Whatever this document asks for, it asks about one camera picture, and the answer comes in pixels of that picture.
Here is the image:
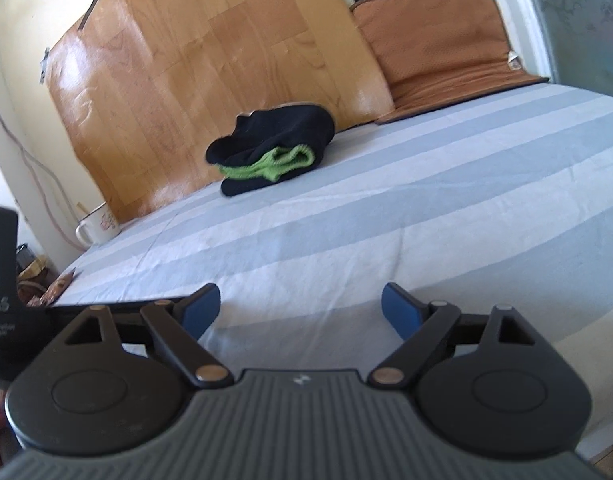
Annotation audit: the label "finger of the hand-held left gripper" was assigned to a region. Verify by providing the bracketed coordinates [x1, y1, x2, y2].
[49, 304, 93, 336]

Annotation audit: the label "tan crumpled bag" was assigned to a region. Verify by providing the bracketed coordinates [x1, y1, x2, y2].
[17, 257, 50, 307]

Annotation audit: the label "blue white striped bed sheet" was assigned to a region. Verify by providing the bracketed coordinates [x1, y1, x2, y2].
[51, 81, 613, 461]

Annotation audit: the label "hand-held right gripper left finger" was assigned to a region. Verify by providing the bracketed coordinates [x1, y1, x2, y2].
[61, 282, 234, 388]

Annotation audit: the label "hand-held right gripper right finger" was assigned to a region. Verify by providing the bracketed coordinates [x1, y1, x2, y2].
[369, 282, 540, 388]

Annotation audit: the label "black tape strip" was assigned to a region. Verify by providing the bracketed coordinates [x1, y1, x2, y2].
[78, 0, 104, 31]

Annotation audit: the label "frosted glass door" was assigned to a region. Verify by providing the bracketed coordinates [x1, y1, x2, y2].
[517, 0, 613, 98]

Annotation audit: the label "black sweater white green stripes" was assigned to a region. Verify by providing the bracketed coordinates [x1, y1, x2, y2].
[205, 106, 336, 199]

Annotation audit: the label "white enamel mug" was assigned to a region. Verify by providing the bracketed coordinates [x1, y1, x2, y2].
[75, 201, 122, 247]

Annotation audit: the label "brown mesh cushion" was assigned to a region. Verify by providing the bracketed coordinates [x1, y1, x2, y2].
[349, 0, 551, 126]

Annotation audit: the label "thin reddish wall cable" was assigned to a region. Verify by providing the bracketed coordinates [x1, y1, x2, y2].
[0, 85, 90, 252]

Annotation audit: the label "wood pattern wall board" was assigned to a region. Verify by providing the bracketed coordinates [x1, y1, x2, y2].
[45, 0, 395, 223]

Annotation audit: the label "brown packet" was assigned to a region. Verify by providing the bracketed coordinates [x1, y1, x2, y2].
[49, 270, 78, 307]

